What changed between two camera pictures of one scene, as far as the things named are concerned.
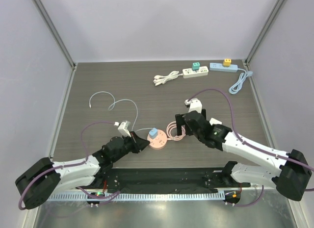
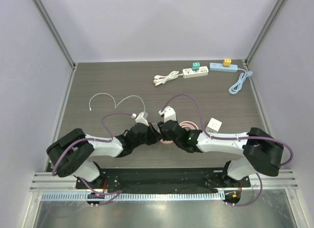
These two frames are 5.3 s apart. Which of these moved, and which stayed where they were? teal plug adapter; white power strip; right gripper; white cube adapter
Moved: right gripper
Stayed: white cube adapter; teal plug adapter; white power strip
